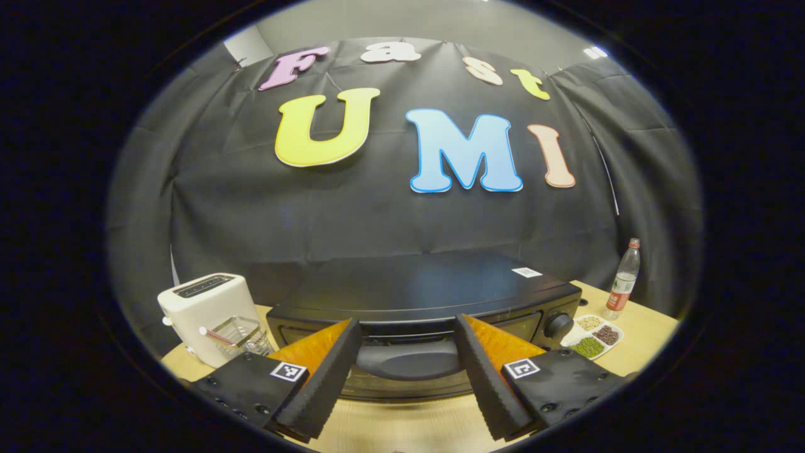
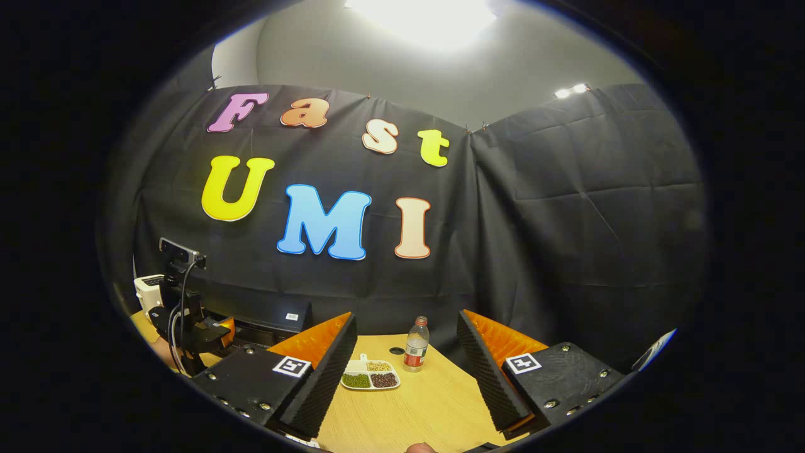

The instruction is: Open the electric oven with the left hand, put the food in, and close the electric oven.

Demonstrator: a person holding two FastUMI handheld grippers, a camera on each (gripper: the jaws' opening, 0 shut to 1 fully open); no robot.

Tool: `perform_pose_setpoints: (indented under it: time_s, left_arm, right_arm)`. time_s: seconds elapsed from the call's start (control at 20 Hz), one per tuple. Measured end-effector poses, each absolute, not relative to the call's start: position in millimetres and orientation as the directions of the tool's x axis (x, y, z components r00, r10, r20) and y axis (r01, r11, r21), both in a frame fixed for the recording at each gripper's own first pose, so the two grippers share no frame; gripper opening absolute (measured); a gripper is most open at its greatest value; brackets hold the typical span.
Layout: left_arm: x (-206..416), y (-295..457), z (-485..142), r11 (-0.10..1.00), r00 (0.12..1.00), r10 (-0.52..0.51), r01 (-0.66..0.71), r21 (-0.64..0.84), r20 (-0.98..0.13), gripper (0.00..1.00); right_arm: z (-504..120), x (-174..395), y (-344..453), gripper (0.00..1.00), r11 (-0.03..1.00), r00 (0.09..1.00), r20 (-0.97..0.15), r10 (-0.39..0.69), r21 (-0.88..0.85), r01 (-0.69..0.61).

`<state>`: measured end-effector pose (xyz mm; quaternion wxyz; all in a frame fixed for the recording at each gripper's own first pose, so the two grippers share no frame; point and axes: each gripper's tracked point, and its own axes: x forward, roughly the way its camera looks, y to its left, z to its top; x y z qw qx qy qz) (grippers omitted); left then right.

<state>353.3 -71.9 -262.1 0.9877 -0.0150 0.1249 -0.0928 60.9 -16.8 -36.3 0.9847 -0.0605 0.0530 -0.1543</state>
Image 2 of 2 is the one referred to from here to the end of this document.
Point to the white divided plate of beans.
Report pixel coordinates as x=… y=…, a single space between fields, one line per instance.
x=371 y=377

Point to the white flat panel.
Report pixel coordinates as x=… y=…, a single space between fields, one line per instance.
x=654 y=351

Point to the clear bottle with red label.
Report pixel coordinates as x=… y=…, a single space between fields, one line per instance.
x=416 y=349

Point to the black electric oven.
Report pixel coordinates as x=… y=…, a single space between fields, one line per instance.
x=270 y=314

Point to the black backdrop cloth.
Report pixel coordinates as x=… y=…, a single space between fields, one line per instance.
x=566 y=220

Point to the white toaster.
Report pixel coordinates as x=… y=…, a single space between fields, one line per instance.
x=148 y=290

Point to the large ceiling light panel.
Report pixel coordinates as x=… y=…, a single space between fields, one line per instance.
x=427 y=22

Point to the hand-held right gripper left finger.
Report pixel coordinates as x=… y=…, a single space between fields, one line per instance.
x=321 y=384

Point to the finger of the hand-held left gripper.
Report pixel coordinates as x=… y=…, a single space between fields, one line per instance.
x=228 y=328

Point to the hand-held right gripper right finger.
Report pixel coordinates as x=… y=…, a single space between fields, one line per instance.
x=487 y=377

